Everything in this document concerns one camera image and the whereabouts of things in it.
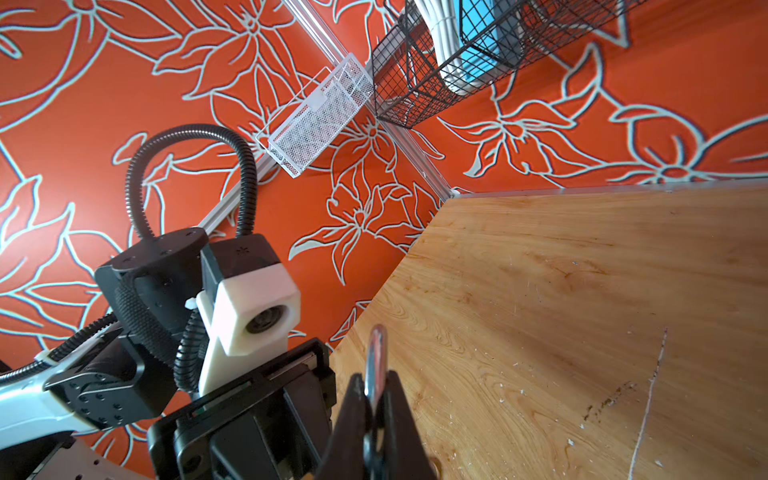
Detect light blue box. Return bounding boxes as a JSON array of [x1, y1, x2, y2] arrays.
[[454, 0, 525, 88]]

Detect white mesh basket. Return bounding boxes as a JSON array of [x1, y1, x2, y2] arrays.
[[261, 53, 374, 178]]

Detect white cable bundle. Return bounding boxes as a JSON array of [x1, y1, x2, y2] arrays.
[[413, 0, 481, 97]]

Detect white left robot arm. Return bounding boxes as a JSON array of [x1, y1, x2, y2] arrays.
[[1, 124, 336, 479]]

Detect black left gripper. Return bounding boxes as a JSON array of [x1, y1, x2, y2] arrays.
[[148, 339, 336, 479]]

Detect black wire basket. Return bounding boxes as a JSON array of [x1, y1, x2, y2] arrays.
[[370, 1, 637, 128]]

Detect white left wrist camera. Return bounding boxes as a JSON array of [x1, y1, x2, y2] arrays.
[[196, 234, 301, 396]]

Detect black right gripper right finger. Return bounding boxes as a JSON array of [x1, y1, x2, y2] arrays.
[[377, 370, 438, 479]]

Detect aluminium frame post left rear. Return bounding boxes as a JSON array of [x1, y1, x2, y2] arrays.
[[281, 0, 460, 202]]

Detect aluminium left side bar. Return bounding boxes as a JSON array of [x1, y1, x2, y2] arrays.
[[194, 152, 283, 238]]

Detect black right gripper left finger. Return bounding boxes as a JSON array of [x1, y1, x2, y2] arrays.
[[314, 373, 372, 480]]

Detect small silver key with ring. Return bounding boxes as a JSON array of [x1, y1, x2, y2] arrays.
[[363, 324, 388, 479]]

